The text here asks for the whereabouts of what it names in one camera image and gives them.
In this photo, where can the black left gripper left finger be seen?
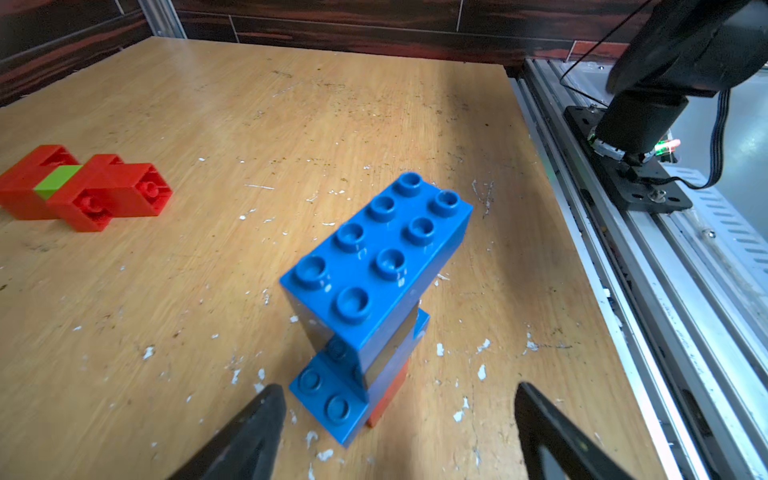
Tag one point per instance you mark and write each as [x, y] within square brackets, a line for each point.
[247, 446]

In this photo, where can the small red base brick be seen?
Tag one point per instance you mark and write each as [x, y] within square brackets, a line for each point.
[131, 190]

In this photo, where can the aluminium front base rails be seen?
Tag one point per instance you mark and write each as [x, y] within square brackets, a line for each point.
[683, 294]

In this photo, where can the red tall square brick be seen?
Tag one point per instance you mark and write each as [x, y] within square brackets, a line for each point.
[388, 397]

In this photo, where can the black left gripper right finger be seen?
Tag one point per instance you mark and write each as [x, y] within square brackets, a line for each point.
[552, 446]

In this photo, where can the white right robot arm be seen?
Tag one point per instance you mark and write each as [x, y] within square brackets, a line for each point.
[686, 48]

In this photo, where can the aluminium frame rail left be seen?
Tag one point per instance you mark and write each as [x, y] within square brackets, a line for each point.
[162, 18]

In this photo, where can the green square brick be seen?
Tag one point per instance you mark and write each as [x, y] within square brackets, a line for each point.
[54, 181]

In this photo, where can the blue long brick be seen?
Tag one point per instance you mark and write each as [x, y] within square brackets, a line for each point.
[365, 278]
[331, 387]

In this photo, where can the red long brick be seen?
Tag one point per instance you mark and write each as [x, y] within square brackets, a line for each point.
[82, 214]
[18, 197]

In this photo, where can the black square brick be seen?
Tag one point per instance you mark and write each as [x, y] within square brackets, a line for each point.
[404, 331]

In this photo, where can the small red square brick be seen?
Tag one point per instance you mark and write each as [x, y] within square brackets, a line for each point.
[90, 174]

